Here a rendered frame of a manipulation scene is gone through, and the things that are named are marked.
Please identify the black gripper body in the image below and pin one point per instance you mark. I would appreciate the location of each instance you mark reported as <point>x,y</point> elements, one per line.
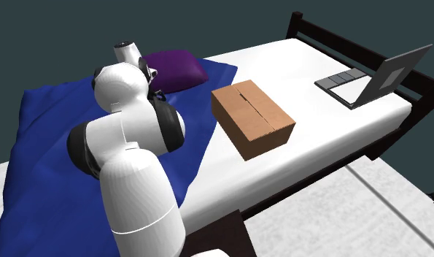
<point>157,96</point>

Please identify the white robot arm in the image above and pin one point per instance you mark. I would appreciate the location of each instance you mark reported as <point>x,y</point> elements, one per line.
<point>138,199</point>

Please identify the purple pillow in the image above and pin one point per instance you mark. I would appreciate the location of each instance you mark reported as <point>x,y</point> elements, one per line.
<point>179,71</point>

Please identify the brown cardboard box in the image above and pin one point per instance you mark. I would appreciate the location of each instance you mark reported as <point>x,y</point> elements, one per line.
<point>252,117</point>

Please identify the blue blanket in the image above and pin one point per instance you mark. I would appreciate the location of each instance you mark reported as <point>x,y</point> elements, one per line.
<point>42,160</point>

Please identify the dark robot stand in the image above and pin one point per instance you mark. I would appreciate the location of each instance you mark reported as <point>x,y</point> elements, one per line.
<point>220,238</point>

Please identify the grey open laptop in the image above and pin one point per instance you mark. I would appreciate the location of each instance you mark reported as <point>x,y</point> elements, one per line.
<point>355,89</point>

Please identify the white bed with dark frame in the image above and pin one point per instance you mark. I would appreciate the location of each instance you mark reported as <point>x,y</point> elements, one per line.
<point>309,117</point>

